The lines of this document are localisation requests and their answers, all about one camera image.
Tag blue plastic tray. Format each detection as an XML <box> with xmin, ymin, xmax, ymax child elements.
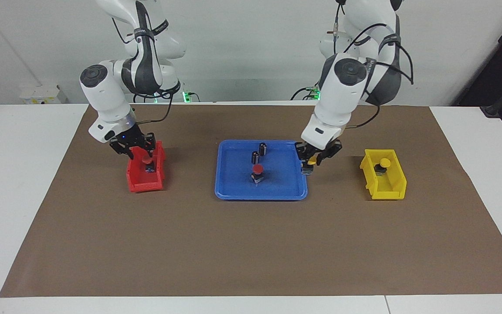
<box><xmin>214</xmin><ymin>139</ymin><xmax>309</xmax><ymax>201</ymax></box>

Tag black cable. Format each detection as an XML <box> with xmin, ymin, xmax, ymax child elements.
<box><xmin>131</xmin><ymin>81</ymin><xmax>182</xmax><ymax>126</ymax></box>
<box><xmin>345</xmin><ymin>23</ymin><xmax>414</xmax><ymax>130</ymax></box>
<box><xmin>290</xmin><ymin>86</ymin><xmax>321</xmax><ymax>101</ymax></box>

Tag red plastic bin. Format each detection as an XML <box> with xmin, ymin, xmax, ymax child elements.
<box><xmin>126</xmin><ymin>140</ymin><xmax>166</xmax><ymax>193</ymax></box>

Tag yellow plastic bin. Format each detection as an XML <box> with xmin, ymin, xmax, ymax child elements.
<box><xmin>360</xmin><ymin>149</ymin><xmax>407</xmax><ymax>201</ymax></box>

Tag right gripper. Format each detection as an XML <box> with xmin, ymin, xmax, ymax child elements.
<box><xmin>109</xmin><ymin>125</ymin><xmax>156</xmax><ymax>160</ymax></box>

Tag yellow push button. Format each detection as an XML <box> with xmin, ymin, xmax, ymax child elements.
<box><xmin>374</xmin><ymin>158</ymin><xmax>392</xmax><ymax>176</ymax></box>
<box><xmin>301</xmin><ymin>157</ymin><xmax>318</xmax><ymax>176</ymax></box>

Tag white box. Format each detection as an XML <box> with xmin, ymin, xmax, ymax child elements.
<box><xmin>19</xmin><ymin>84</ymin><xmax>69</xmax><ymax>105</ymax></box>

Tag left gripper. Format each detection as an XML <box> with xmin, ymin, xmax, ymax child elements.
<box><xmin>295</xmin><ymin>140</ymin><xmax>343</xmax><ymax>171</ymax></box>

